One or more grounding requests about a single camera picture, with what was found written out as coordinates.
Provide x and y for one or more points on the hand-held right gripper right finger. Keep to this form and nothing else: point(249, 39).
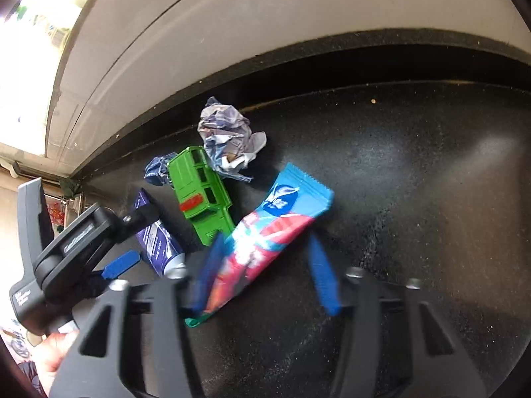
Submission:
point(325, 280)

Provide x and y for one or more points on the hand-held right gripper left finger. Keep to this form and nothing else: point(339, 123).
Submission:
point(207, 277)

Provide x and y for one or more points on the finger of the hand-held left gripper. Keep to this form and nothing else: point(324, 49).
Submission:
point(120, 264)
point(143, 216)

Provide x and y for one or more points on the purple toothpaste tube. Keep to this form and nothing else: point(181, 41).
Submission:
point(159, 242)

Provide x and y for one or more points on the blue red snack wrapper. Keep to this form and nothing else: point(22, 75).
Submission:
point(265, 236)

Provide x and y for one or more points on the person's left hand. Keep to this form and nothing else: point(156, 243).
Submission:
point(49, 354)

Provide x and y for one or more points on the small crumpled blue paper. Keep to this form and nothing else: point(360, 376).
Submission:
point(155, 171)

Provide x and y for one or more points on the green plastic toy truck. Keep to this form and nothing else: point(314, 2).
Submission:
point(203, 192)

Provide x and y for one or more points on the dark green cloth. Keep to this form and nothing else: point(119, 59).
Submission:
point(69, 185)

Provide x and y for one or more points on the large crumpled white blue paper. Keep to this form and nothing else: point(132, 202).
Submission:
point(228, 137)

